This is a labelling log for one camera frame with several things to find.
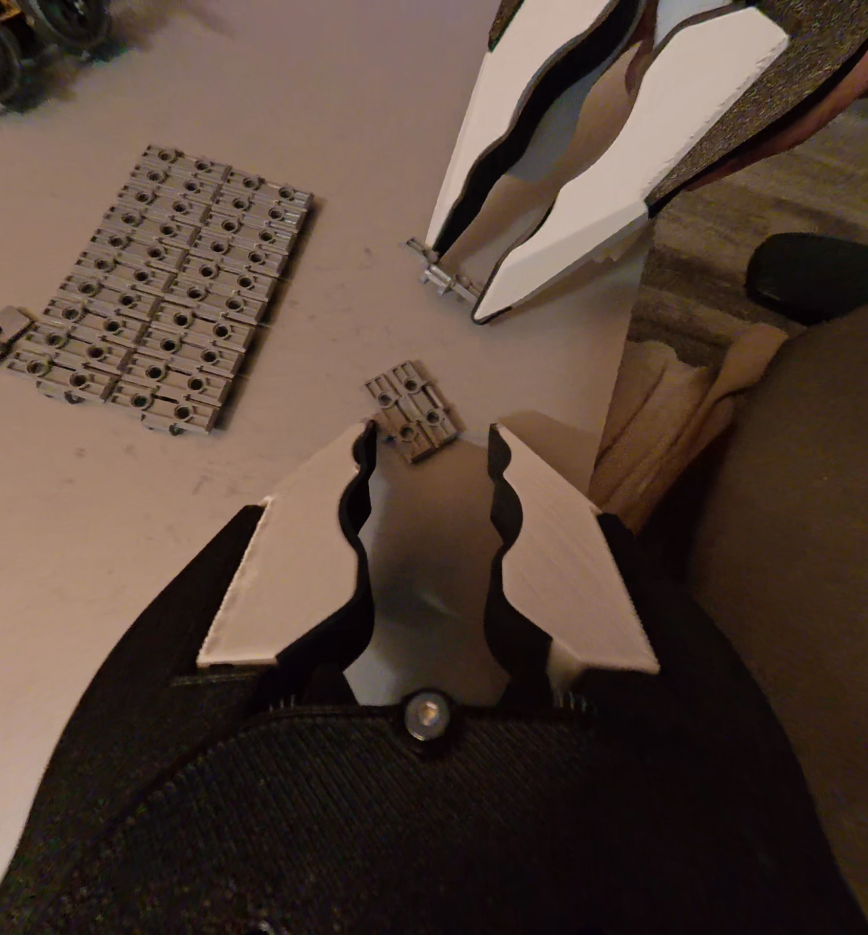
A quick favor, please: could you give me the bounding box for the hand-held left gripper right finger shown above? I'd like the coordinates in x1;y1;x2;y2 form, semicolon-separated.
484;422;661;676

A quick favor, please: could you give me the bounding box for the person's right hand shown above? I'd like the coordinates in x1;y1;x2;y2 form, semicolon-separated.
686;29;868;192

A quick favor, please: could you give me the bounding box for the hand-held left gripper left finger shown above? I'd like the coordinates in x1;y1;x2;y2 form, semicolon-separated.
195;418;378;669

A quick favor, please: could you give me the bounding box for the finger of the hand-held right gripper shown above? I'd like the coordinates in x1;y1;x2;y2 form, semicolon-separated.
423;0;647;260
469;6;792;326

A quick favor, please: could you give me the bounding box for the dark grey track link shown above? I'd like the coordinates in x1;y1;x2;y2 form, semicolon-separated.
405;235;483;304

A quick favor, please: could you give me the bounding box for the yellow black brick vehicle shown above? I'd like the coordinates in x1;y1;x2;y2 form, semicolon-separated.
0;0;113;114

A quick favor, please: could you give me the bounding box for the short dark grey track strip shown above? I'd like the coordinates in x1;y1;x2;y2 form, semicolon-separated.
364;358;469;466

